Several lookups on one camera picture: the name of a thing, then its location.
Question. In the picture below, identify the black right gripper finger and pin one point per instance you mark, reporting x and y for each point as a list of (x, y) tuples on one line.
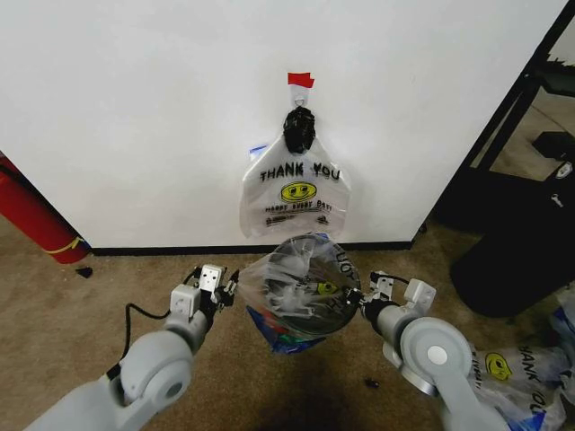
[(352, 296)]

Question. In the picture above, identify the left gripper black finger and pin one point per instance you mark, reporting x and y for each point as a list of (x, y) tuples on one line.
[(227, 300), (233, 279)]

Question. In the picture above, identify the clear bag lining bin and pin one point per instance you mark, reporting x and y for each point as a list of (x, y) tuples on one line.
[(269, 287)]

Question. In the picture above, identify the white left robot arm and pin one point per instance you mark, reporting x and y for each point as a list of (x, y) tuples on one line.
[(148, 377)]

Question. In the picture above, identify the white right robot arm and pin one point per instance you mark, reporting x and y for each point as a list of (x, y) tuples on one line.
[(427, 354)]

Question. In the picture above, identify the round dark trash bin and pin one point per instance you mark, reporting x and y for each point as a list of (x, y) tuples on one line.
[(310, 319)]

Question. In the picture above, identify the blue plastic bag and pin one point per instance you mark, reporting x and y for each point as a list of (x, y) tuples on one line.
[(287, 343)]

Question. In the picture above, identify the clear thank you bag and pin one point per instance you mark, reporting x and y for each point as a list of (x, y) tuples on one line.
[(296, 211)]

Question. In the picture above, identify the large black bin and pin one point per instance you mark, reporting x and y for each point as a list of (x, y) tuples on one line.
[(507, 269)]

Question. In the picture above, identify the crumpled thank you bag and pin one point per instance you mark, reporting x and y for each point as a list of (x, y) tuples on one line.
[(525, 386)]

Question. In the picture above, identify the crumpled blue white bag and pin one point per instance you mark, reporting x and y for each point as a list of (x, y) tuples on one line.
[(565, 314)]

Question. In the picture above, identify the black baseboard strip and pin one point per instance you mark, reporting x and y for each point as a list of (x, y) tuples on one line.
[(179, 248)]

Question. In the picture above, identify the tiny black floor scrap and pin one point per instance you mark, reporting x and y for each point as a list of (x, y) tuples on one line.
[(372, 383)]

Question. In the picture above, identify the small black floor scrap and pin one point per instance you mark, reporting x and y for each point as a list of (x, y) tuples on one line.
[(84, 272)]

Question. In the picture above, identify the blue tape piece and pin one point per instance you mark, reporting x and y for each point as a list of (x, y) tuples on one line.
[(257, 150)]

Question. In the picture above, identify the black tape wad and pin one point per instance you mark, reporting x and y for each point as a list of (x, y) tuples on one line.
[(300, 129)]

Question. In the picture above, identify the red cylinder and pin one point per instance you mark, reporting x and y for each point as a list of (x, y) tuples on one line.
[(36, 211)]

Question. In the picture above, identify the red tape strip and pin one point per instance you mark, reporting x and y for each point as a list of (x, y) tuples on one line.
[(300, 79)]

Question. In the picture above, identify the white and black device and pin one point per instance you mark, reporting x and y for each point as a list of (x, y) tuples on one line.
[(566, 170)]

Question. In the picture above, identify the flat black box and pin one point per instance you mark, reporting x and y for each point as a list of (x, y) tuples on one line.
[(554, 144)]

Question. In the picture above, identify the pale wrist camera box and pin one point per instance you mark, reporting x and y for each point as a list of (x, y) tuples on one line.
[(383, 283), (211, 276)]

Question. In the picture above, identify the clear wall hook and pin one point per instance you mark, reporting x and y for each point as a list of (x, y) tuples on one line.
[(300, 96)]

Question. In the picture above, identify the black metal frame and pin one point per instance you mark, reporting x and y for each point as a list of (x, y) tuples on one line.
[(494, 116)]

